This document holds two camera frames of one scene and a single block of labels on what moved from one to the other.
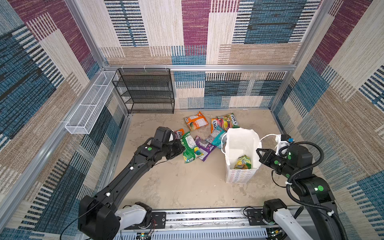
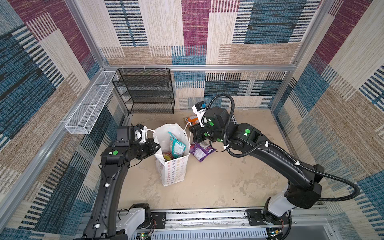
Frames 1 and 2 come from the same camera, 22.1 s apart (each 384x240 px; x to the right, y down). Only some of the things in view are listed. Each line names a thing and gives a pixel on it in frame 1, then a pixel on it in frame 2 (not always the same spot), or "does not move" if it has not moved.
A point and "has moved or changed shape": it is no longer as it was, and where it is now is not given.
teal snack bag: (215, 137) has moved or changed shape
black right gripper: (265, 159) to (196, 130)
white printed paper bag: (242, 158) to (172, 172)
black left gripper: (179, 148) to (150, 142)
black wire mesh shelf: (146, 90) does not move
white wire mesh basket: (85, 117) does not move
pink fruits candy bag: (178, 133) has moved or changed shape
